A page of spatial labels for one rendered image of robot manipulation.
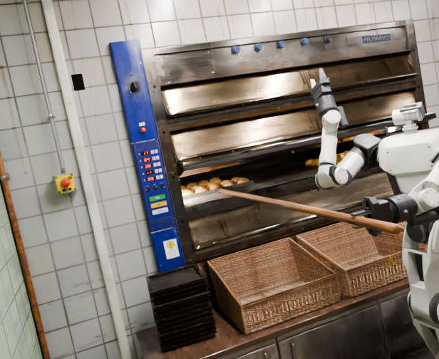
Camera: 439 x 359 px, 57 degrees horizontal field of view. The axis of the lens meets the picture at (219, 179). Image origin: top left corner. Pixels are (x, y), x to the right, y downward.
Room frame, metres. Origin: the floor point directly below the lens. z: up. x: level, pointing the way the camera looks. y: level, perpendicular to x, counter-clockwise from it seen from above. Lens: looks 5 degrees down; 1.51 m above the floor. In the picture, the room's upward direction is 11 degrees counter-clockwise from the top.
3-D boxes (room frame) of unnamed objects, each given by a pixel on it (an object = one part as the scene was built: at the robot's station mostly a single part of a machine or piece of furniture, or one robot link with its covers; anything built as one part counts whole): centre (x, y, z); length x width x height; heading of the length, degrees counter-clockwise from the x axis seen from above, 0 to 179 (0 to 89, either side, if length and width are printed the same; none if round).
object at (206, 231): (2.62, -0.63, 1.02); 1.79 x 0.11 x 0.19; 108
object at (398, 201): (1.29, -0.50, 1.19); 0.12 x 0.10 x 0.13; 106
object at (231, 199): (2.64, -0.62, 1.16); 1.80 x 0.06 x 0.04; 108
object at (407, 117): (1.77, -0.85, 1.46); 0.10 x 0.07 x 0.09; 50
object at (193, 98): (2.62, -0.63, 1.80); 1.79 x 0.11 x 0.19; 108
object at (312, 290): (2.19, -0.17, 0.72); 0.56 x 0.49 x 0.28; 108
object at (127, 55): (3.18, 0.66, 1.07); 1.93 x 0.16 x 2.15; 18
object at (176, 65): (2.65, -0.62, 1.99); 1.80 x 0.08 x 0.21; 108
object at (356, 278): (2.37, -0.74, 0.72); 0.56 x 0.49 x 0.28; 109
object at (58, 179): (2.11, 0.78, 1.46); 0.10 x 0.07 x 0.10; 108
